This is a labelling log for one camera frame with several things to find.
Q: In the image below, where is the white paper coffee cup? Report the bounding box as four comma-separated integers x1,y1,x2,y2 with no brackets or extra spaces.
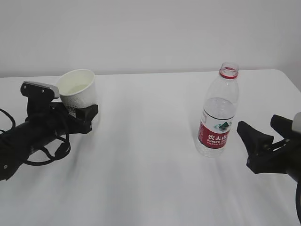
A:
56,69,97,112

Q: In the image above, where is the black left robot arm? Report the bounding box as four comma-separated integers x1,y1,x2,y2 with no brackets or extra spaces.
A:
0,102,98,180

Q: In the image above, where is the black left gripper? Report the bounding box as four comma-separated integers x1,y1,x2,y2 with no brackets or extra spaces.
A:
25,100,99,136

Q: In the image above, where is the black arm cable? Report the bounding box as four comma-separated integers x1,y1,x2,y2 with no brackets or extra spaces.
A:
0,108,71,166
295,181,301,226

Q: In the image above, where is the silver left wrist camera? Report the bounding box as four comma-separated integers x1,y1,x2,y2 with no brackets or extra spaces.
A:
20,81,60,103

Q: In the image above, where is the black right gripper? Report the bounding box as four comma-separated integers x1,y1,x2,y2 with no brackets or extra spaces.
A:
237,114,301,175

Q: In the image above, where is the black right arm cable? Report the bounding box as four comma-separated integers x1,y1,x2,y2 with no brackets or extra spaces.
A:
295,181,301,226

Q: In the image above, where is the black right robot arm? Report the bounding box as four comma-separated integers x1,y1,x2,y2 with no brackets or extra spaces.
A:
237,115,301,182

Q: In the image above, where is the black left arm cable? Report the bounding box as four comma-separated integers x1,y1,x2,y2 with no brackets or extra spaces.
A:
0,108,71,166

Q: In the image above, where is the clear Nongfu Spring water bottle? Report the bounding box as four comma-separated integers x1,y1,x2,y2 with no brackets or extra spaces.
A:
195,62,239,157

